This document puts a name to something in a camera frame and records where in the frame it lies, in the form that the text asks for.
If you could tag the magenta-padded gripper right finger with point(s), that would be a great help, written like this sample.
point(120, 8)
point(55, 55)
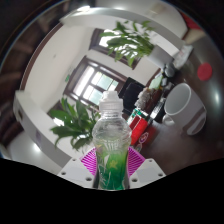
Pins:
point(136, 163)

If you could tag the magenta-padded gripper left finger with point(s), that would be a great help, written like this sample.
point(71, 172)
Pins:
point(87, 163)

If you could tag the clear bottle with green drink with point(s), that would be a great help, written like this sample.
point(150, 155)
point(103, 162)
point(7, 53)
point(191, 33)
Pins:
point(111, 140)

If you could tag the red plastic box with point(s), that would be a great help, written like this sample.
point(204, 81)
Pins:
point(139, 130)

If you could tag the large-leaved plant in white pot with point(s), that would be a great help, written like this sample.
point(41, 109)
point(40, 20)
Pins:
point(75, 125)

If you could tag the small black box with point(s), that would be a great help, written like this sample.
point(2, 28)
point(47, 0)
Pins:
point(159, 111)

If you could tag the wooden tea tray with cups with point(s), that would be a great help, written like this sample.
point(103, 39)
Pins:
point(150, 98)

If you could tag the black chair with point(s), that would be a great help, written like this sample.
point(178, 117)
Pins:
point(131, 91)

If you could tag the white mug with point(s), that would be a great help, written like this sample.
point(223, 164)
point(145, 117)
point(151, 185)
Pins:
point(186, 106)

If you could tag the red round coaster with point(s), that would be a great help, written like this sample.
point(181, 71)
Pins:
point(204, 71)

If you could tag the printed magazine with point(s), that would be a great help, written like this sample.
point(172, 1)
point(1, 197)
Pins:
point(183, 56)

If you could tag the slender-leaved plant in white pot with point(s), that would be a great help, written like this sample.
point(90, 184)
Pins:
point(131, 43)

